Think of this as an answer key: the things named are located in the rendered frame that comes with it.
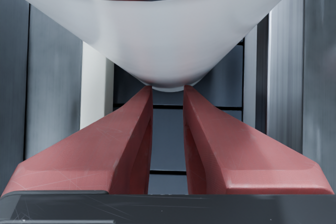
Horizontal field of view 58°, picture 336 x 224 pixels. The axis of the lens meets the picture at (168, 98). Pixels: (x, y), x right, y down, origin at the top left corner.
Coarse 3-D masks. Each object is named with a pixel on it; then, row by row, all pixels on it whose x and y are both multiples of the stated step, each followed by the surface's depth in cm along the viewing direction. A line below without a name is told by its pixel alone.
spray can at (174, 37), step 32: (32, 0) 3; (64, 0) 2; (96, 0) 2; (128, 0) 2; (160, 0) 2; (192, 0) 2; (224, 0) 2; (256, 0) 3; (96, 32) 4; (128, 32) 3; (160, 32) 3; (192, 32) 3; (224, 32) 4; (128, 64) 6; (160, 64) 6; (192, 64) 6
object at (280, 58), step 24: (288, 0) 10; (264, 24) 10; (288, 24) 10; (264, 48) 10; (288, 48) 10; (264, 72) 10; (288, 72) 10; (264, 96) 10; (288, 96) 10; (264, 120) 10; (288, 120) 10; (288, 144) 9
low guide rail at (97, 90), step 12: (84, 48) 14; (84, 60) 14; (96, 60) 14; (108, 60) 15; (84, 72) 14; (96, 72) 14; (108, 72) 15; (84, 84) 14; (96, 84) 14; (108, 84) 15; (84, 96) 14; (96, 96) 14; (108, 96) 15; (84, 108) 14; (96, 108) 14; (108, 108) 15; (84, 120) 14
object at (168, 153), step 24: (240, 48) 18; (120, 72) 18; (216, 72) 18; (240, 72) 18; (120, 96) 18; (168, 96) 18; (216, 96) 18; (240, 96) 18; (168, 120) 18; (240, 120) 18; (168, 144) 18; (168, 168) 18; (168, 192) 18
